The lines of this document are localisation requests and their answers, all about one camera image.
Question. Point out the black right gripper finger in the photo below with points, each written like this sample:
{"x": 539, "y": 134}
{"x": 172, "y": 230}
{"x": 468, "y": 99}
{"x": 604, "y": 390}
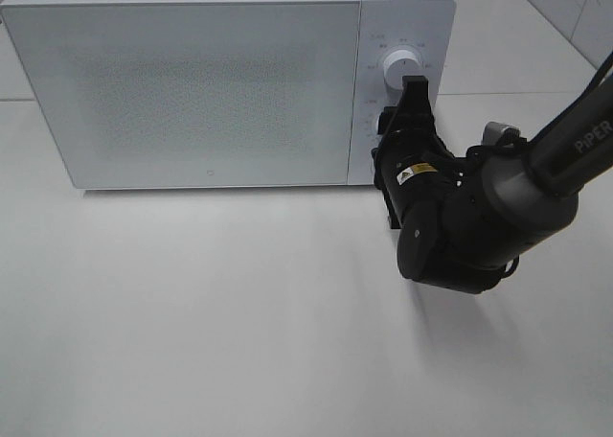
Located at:
{"x": 414, "y": 103}

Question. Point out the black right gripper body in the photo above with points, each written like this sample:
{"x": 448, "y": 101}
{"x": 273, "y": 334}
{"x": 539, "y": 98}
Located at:
{"x": 412, "y": 164}

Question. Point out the white microwave knob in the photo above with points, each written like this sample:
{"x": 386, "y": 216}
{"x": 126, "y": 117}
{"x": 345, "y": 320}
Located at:
{"x": 384, "y": 119}
{"x": 400, "y": 62}

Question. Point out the white microwave door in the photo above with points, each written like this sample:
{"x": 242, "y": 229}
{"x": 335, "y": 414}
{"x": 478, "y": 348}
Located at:
{"x": 188, "y": 96}

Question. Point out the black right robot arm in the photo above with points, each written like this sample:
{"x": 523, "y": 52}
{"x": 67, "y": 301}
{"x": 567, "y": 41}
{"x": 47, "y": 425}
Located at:
{"x": 463, "y": 222}

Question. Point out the white microwave oven body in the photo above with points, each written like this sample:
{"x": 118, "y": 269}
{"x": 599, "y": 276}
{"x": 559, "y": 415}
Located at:
{"x": 424, "y": 25}

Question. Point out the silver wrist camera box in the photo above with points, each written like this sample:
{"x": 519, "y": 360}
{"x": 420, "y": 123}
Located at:
{"x": 499, "y": 134}

